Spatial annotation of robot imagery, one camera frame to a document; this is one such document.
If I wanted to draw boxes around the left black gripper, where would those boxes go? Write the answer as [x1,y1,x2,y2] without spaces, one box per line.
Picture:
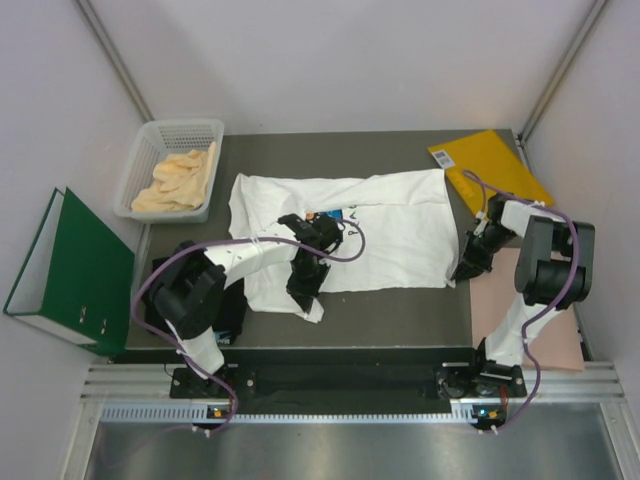
[286,257,331,314]

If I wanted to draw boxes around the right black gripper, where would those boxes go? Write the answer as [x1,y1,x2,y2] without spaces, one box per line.
[452,226,518,284]

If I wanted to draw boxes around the white t shirt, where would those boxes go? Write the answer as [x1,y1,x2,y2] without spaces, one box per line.
[229,169,459,293]

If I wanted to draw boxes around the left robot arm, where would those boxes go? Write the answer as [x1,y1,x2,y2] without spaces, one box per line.
[132,214,343,399]

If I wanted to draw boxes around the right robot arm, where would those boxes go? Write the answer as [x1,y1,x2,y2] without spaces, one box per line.
[437,193,595,399]

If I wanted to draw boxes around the black folded t shirt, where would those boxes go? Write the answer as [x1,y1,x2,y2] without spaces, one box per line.
[142,250,247,344]

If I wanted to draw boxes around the pink paper sheet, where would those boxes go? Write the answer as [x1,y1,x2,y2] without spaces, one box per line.
[469,248,585,372]

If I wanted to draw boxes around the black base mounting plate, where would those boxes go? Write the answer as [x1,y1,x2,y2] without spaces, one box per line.
[169,363,527,402]

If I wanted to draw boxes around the orange t shirt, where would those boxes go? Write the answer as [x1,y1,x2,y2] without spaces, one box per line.
[131,142,216,213]

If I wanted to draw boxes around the white plastic basket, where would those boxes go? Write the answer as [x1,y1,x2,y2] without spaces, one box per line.
[113,118,225,224]

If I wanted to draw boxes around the grey slotted cable duct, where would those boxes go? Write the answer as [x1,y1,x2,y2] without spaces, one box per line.
[100,403,500,424]

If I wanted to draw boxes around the green ring binder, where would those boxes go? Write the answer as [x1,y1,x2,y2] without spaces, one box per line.
[3,189,135,356]

